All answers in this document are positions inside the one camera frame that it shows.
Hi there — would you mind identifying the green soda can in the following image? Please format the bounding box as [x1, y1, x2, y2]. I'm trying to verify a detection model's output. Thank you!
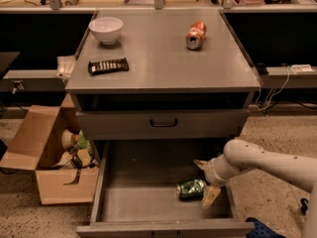
[176, 178, 206, 199]

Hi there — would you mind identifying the black rod on floor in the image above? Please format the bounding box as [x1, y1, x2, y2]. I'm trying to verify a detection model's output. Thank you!
[300, 198, 309, 215]

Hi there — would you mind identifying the dark snack bar packet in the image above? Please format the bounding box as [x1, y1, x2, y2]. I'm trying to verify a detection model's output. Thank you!
[88, 58, 129, 75]

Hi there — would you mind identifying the blue perforated object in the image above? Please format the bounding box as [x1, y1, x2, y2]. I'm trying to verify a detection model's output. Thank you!
[246, 217, 286, 238]

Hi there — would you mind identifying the open cardboard box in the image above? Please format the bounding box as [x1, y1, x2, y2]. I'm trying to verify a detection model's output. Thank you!
[0, 96, 99, 204]

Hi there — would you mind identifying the grey drawer cabinet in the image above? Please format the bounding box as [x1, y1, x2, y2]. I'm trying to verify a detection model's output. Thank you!
[64, 7, 263, 151]

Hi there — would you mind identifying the white power strip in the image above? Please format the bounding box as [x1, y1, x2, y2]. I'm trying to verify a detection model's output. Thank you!
[290, 64, 315, 74]

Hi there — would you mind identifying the orange soda can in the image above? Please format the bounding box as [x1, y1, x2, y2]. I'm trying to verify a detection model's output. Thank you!
[185, 21, 207, 50]

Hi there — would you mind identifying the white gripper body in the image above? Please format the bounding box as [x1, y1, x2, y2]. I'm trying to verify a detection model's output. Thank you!
[203, 156, 239, 186]

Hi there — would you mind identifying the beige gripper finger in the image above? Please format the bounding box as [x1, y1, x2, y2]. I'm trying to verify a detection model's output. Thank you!
[202, 185, 221, 209]
[193, 160, 208, 170]

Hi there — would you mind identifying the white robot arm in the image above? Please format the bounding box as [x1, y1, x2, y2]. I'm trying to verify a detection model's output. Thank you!
[194, 139, 317, 238]

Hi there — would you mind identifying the white cup in box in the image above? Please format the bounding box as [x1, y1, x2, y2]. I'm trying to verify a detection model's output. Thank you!
[61, 129, 78, 150]

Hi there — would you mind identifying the crumpled white plastic bag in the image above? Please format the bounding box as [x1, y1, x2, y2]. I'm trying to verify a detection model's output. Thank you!
[53, 56, 76, 80]

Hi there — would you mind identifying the white bowl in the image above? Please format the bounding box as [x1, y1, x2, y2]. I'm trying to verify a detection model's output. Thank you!
[88, 17, 123, 45]

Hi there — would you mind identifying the open grey middle drawer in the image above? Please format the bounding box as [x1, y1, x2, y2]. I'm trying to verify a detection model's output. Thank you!
[76, 139, 254, 238]

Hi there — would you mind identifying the closed grey top drawer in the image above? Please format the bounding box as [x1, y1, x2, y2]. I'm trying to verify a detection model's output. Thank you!
[76, 109, 249, 140]

